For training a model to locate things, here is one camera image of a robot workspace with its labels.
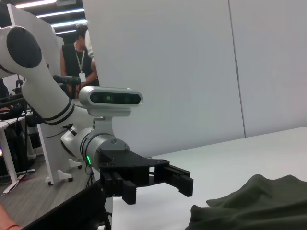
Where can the black office chair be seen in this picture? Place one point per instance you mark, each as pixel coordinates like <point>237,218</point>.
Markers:
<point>21,148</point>

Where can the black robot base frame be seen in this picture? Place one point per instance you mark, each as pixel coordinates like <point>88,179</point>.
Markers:
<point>72,210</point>

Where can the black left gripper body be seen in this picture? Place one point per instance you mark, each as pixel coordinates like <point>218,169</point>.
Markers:
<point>129,163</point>

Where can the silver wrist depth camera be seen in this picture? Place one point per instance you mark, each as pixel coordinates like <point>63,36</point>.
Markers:
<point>112,98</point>

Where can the dark cylindrical device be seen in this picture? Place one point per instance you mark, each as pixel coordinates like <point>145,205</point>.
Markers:
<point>67,79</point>

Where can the silver camera mount bracket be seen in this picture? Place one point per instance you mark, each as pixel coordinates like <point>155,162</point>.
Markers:
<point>103,127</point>

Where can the person in black vest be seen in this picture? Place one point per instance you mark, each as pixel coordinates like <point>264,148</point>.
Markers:
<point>72,62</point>

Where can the white ceiling light strip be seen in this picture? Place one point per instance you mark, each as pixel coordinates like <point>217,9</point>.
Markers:
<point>69,23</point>
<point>62,13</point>
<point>66,31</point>
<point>36,3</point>

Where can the white office desk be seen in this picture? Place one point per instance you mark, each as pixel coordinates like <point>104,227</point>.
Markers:
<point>12,122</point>

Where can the dark green FREE t-shirt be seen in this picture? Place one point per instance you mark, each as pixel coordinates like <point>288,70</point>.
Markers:
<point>251,208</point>

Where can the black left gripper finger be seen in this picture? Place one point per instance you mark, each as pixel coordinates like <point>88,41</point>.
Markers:
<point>182,182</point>
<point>128,191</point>

